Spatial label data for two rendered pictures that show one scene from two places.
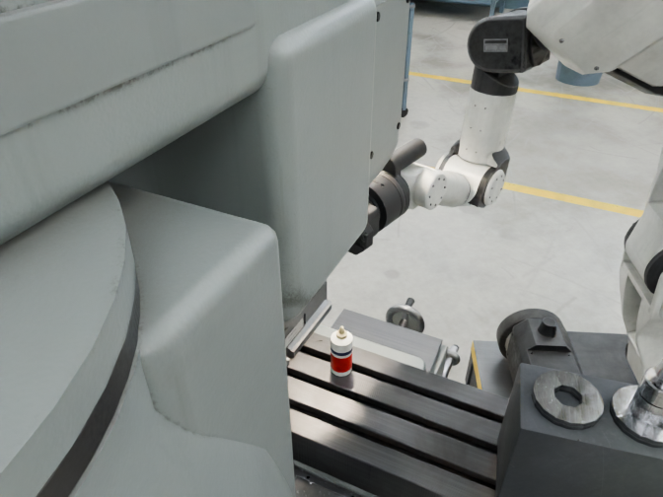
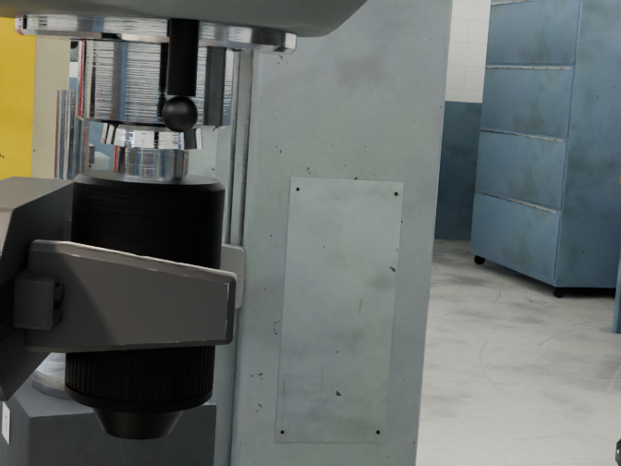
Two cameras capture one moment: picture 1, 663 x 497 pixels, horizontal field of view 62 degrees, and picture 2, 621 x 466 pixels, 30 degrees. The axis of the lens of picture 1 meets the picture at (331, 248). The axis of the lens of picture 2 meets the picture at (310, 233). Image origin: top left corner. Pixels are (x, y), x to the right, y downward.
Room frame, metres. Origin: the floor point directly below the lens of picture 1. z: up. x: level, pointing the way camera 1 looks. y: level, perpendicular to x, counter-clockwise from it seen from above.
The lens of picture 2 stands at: (0.87, 0.32, 1.30)
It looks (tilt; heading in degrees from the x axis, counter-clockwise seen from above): 7 degrees down; 229
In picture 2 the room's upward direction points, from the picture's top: 4 degrees clockwise
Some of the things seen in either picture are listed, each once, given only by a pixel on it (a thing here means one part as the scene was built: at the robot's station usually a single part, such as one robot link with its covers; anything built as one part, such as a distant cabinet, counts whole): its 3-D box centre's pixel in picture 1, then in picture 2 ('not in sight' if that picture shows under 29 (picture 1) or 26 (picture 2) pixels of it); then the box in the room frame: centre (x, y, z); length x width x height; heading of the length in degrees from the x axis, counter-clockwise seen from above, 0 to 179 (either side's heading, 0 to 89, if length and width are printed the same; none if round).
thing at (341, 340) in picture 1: (341, 348); not in sight; (0.71, -0.02, 0.96); 0.04 x 0.04 x 0.11
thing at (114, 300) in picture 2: not in sight; (127, 304); (0.69, 0.04, 1.23); 0.06 x 0.02 x 0.03; 140
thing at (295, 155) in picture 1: (225, 138); not in sight; (0.50, 0.10, 1.47); 0.24 x 0.19 x 0.26; 65
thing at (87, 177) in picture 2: not in sight; (149, 192); (0.67, 0.02, 1.26); 0.05 x 0.05 x 0.01
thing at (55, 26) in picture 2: not in sight; (158, 31); (0.67, 0.02, 1.31); 0.09 x 0.09 x 0.01
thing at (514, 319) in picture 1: (531, 336); not in sight; (1.20, -0.61, 0.50); 0.20 x 0.05 x 0.20; 86
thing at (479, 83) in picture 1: (504, 51); not in sight; (1.07, -0.33, 1.39); 0.12 x 0.09 x 0.14; 141
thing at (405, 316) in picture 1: (401, 328); not in sight; (1.12, -0.20, 0.60); 0.16 x 0.12 x 0.12; 155
